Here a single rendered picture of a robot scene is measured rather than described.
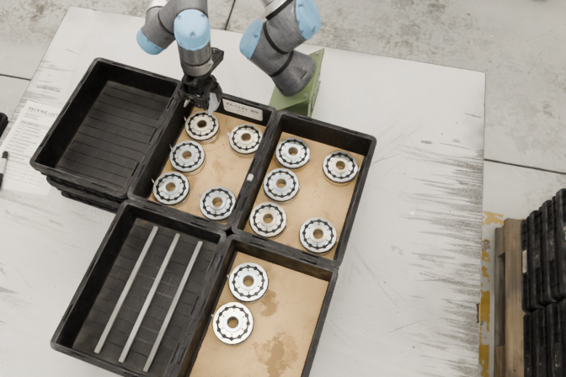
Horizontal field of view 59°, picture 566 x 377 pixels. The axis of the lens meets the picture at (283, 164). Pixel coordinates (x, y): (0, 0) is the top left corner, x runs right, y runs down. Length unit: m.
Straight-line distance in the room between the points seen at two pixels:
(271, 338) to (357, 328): 0.28
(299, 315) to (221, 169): 0.48
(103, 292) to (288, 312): 0.49
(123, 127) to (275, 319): 0.75
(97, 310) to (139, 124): 0.57
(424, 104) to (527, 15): 1.57
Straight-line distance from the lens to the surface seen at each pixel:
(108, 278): 1.44
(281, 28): 1.47
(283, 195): 1.41
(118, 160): 1.57
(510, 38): 3.12
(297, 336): 1.34
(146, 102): 1.65
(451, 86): 1.89
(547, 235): 2.12
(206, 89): 1.26
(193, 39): 1.10
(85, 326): 1.43
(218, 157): 1.50
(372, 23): 2.96
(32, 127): 1.89
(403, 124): 1.75
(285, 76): 1.58
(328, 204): 1.44
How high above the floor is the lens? 2.16
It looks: 64 degrees down
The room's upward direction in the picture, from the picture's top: straight up
